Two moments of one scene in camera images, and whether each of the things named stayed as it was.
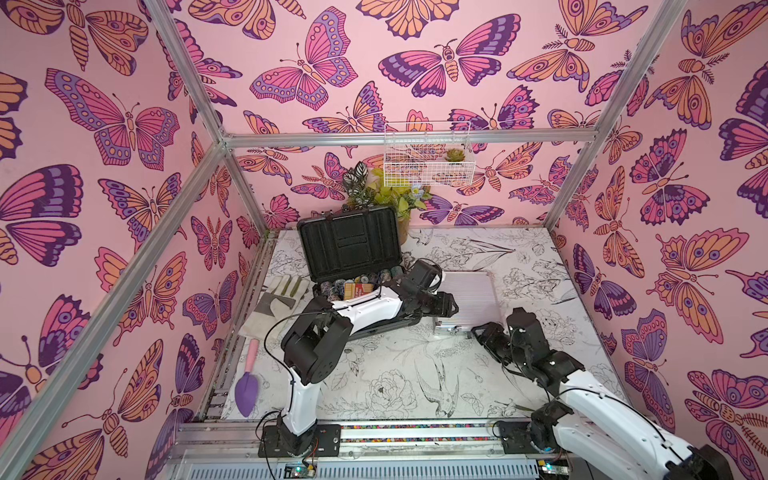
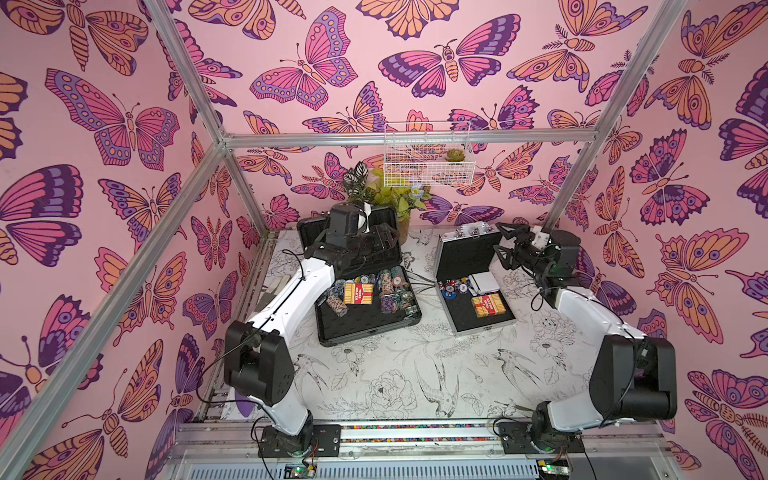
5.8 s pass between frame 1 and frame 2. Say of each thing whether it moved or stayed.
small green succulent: stayed
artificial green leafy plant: stayed
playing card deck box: stayed
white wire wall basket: stayed
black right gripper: moved
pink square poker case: moved
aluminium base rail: stayed
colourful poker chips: stayed
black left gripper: moved
